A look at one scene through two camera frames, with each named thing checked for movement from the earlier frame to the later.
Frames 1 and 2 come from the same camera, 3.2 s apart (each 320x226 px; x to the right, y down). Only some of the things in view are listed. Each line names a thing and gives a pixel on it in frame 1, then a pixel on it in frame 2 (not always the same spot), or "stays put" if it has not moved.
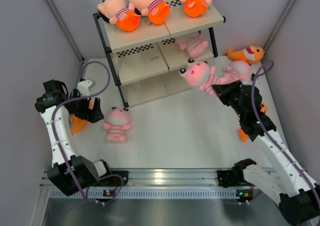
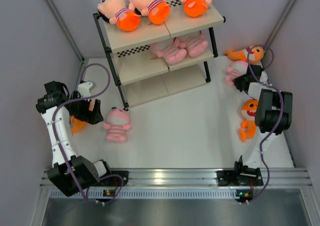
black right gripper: x=222 y=90 to x=236 y=82
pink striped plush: x=201 y=75 to x=172 y=50
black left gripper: x=91 y=115 stays put
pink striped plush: x=195 y=46 stays put
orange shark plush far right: x=251 y=54 stays put
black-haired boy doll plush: x=112 y=8 stays put
